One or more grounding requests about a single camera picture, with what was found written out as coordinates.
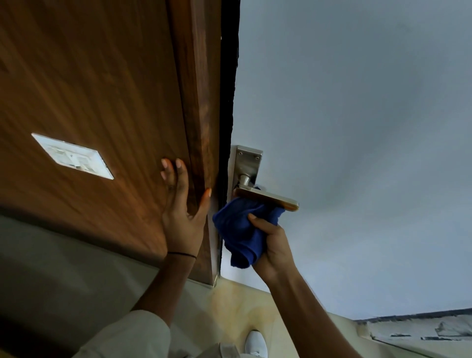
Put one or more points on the person's left forearm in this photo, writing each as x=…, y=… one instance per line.
x=171, y=284

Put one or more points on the person's left hand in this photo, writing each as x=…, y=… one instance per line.
x=180, y=225

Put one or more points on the person's right thumb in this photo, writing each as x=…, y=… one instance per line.
x=260, y=222

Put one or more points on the person's left middle finger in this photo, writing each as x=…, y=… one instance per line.
x=167, y=171

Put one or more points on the black wrist band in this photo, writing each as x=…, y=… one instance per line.
x=182, y=254

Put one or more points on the person's right forearm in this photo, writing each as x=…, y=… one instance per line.
x=306, y=317

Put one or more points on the white shoe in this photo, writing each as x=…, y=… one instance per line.
x=256, y=343

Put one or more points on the person's left thumb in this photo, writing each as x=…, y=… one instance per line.
x=205, y=203

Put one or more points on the person's right hand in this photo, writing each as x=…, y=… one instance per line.
x=274, y=250

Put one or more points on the white wall switch plate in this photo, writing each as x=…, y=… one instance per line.
x=72, y=155

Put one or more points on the blue cleaning cloth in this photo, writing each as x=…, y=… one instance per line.
x=239, y=236

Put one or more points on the beige trousers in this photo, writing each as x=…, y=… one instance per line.
x=221, y=351

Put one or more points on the white door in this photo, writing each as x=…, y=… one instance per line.
x=350, y=147

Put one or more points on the beige shirt sleeve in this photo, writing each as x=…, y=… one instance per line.
x=125, y=337

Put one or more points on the brown wooden wall panel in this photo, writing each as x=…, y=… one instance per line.
x=92, y=110

